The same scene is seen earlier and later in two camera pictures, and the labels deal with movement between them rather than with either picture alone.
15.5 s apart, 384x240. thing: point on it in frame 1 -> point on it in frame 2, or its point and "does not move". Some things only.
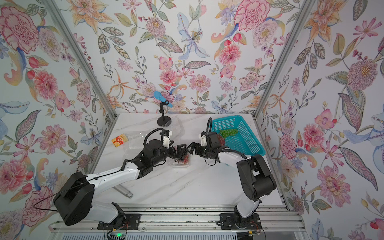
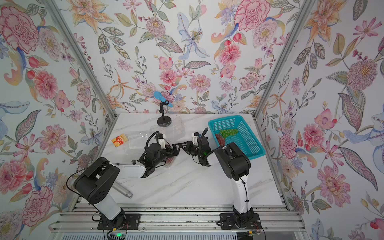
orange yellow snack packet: x=119 y=140 does not move
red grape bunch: x=221 y=140 does not move
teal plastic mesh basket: x=243 y=141 does not move
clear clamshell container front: x=183 y=161 -> x=169 y=161
